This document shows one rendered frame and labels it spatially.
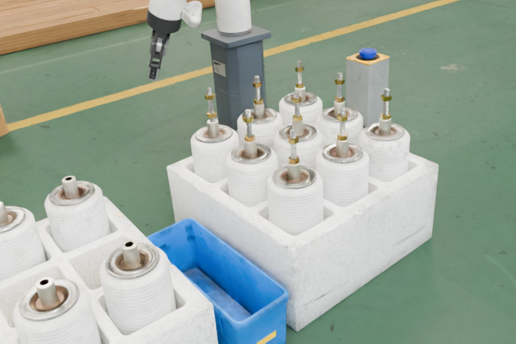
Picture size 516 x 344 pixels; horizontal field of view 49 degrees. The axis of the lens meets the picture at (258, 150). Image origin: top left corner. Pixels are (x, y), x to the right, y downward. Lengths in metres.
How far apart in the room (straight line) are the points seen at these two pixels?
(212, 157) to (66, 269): 0.34
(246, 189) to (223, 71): 0.63
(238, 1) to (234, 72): 0.19
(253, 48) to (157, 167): 0.42
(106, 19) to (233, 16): 1.45
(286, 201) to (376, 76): 0.48
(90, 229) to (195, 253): 0.25
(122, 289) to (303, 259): 0.31
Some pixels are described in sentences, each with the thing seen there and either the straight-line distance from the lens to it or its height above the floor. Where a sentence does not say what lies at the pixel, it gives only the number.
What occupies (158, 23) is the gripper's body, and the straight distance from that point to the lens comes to 1.23.
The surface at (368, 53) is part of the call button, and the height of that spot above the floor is 0.33.
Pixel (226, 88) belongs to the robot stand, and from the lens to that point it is 1.61.
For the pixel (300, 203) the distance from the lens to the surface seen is 0.94.
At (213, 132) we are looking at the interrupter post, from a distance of 1.12.
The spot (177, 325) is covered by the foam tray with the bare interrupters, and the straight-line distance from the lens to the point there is 0.83.
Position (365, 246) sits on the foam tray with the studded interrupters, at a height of 0.09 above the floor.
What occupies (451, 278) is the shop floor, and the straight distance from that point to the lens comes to 1.18.
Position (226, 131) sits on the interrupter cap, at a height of 0.25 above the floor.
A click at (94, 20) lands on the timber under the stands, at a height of 0.06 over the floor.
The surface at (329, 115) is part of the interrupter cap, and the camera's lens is 1.18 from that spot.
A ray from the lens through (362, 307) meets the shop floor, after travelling 1.09.
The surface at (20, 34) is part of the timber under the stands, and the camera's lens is 2.84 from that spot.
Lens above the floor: 0.75
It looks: 28 degrees down
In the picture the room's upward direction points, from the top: 4 degrees counter-clockwise
